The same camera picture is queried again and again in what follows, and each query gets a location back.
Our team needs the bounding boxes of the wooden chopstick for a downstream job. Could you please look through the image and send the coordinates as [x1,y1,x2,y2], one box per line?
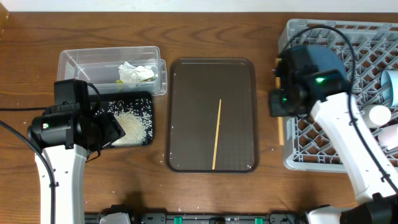
[212,99,222,170]
[275,58,285,146]

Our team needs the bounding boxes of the dark blue round plate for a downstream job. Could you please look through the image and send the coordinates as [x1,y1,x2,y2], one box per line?
[307,45,347,79]

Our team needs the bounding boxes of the white cup green inside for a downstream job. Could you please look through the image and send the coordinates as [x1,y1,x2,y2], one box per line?
[363,105,391,129]

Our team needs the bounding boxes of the light blue small bowl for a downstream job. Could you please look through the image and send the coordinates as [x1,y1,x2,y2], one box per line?
[381,70,397,108]

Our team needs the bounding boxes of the white cup pink inside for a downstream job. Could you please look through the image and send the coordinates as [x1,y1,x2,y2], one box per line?
[377,124,398,151]

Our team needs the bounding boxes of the pile of white rice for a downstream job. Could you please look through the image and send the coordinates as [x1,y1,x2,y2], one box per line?
[98,98,154,147]

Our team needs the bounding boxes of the white paper napkin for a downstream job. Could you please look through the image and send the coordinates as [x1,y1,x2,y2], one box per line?
[118,62,158,80]

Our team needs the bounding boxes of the clear yellow-green snack wrapper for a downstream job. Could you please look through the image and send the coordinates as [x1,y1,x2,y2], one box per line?
[115,77,157,84]

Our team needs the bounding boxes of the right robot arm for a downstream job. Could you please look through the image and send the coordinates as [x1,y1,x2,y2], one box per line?
[269,45,397,223]

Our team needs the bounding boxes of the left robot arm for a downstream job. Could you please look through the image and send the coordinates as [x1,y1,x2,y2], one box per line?
[28,79,125,223]

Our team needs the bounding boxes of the brown plastic serving tray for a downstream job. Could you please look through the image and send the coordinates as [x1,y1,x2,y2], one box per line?
[165,58,260,173]

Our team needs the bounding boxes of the black plastic tray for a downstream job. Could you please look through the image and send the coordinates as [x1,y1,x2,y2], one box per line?
[89,91,154,148]

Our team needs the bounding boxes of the clear plastic bin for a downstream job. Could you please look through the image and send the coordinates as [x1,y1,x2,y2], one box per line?
[57,46,167,95]

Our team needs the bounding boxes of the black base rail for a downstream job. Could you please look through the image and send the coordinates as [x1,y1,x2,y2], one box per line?
[85,205,306,224]

